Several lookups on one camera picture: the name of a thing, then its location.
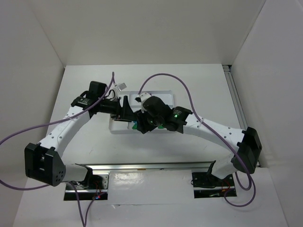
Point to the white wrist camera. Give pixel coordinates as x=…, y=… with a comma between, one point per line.
x=141, y=98
x=120, y=87

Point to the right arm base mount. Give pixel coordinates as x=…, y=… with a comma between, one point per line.
x=209, y=186

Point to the aluminium front rail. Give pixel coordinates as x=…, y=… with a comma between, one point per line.
x=150, y=166

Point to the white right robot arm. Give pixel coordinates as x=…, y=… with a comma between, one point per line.
x=244, y=145

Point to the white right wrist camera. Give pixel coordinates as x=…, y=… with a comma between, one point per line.
x=141, y=98

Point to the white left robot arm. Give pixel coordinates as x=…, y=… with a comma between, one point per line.
x=43, y=161

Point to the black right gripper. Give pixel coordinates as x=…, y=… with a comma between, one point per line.
x=142, y=122

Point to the teal lego brick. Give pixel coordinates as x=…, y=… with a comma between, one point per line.
x=134, y=127

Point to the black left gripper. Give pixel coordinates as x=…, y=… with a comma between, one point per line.
x=121, y=108

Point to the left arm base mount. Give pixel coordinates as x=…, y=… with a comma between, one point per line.
x=97, y=185

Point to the clear plastic divided tray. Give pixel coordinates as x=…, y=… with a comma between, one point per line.
x=121, y=127

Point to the aluminium side rail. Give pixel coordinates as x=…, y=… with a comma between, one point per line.
x=235, y=96

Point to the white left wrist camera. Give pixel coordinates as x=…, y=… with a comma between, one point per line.
x=120, y=87

